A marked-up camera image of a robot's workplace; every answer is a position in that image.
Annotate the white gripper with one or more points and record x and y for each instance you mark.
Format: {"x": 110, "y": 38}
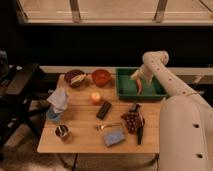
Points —
{"x": 145, "y": 72}

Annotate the red chili pepper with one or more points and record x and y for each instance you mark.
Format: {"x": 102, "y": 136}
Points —
{"x": 140, "y": 86}

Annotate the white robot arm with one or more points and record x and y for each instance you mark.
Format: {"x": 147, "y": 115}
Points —
{"x": 185, "y": 118}

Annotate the green plastic bin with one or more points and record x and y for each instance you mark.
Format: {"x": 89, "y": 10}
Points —
{"x": 127, "y": 88}

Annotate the red bowl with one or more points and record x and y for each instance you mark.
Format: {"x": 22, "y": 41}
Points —
{"x": 101, "y": 77}

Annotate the dark red grape bunch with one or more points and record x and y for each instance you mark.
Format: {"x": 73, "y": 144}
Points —
{"x": 131, "y": 122}

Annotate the orange apple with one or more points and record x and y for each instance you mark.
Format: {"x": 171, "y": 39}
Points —
{"x": 95, "y": 98}

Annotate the black rectangular block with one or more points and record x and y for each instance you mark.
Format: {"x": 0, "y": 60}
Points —
{"x": 103, "y": 110}

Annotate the yellow banana in bowl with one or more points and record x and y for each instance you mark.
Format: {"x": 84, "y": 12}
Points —
{"x": 78, "y": 78}

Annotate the blue sponge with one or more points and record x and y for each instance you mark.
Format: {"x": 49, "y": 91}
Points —
{"x": 113, "y": 138}

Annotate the dark maroon bowl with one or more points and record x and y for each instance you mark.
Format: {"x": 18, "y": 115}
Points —
{"x": 72, "y": 73}

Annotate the light blue crumpled cloth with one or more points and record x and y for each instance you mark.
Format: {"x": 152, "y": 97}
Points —
{"x": 58, "y": 100}

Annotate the blue cup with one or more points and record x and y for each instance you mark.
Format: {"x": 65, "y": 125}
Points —
{"x": 54, "y": 117}

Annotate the black chair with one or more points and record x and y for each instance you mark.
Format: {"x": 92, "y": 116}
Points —
{"x": 18, "y": 88}

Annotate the black handled knife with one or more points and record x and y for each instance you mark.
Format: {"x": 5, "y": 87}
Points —
{"x": 136, "y": 108}

